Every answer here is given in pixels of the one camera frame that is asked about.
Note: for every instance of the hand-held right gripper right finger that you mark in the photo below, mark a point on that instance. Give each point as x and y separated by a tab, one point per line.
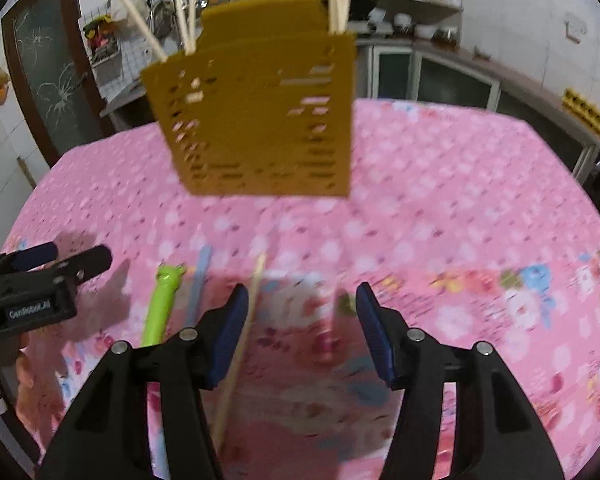
375	335

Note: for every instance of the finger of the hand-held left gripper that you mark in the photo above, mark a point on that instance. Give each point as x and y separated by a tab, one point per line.
35	256
87	262

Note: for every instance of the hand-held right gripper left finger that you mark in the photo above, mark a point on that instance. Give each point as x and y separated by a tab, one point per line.
230	330

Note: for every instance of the light blue plastic spoon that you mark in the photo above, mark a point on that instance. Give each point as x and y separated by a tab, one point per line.
202	272

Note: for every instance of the yellow slotted utensil holder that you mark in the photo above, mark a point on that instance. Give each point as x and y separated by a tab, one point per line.
260	125

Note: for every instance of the person's left hand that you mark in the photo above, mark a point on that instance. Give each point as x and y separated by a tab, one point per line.
25	360

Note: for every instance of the pink floral tablecloth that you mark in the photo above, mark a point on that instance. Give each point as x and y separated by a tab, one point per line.
455	220

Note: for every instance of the brown framed glass door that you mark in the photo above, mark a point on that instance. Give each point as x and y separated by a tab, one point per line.
45	75

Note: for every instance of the kitchen counter cabinet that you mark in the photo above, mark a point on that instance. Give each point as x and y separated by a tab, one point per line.
430	75

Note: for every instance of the yellow egg carton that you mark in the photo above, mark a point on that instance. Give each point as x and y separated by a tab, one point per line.
585	107

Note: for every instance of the wall caddy with gloves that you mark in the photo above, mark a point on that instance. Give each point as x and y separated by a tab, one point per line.
100	30

